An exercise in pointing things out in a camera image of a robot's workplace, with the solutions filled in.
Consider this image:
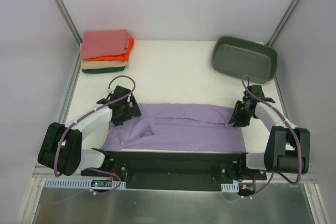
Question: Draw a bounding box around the purple t-shirt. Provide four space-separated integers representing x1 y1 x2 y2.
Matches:
101 103 246 153

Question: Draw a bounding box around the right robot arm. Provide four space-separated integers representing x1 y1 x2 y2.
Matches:
228 85 310 179

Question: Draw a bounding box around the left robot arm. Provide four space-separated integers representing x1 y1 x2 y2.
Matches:
37 86 141 177

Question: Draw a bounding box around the green folded t-shirt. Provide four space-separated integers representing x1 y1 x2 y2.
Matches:
81 67 125 74

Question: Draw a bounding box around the orange folded t-shirt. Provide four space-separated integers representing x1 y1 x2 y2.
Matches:
88 37 135 61

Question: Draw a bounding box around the grey plastic bin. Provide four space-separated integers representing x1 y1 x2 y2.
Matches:
211 36 279 84

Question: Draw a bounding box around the beige folded t-shirt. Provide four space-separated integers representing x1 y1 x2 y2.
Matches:
81 60 128 70

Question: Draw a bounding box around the pink folded t-shirt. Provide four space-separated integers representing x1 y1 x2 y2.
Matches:
80 29 130 60

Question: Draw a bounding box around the right white cable duct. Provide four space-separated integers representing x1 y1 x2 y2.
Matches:
220 183 239 193

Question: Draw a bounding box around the white cable duct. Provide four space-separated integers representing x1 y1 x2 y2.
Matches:
44 178 126 190
220 183 239 193

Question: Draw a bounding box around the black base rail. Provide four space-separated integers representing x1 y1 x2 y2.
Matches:
81 151 267 191

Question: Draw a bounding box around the left white cable duct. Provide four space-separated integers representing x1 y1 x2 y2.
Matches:
44 178 126 190

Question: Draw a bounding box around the right aluminium frame post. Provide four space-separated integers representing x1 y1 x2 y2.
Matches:
266 0 301 47

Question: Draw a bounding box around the aluminium frame post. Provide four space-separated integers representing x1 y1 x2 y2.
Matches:
266 0 301 47
39 0 82 44

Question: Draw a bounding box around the left aluminium frame post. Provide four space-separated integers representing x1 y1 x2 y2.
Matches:
39 0 82 44

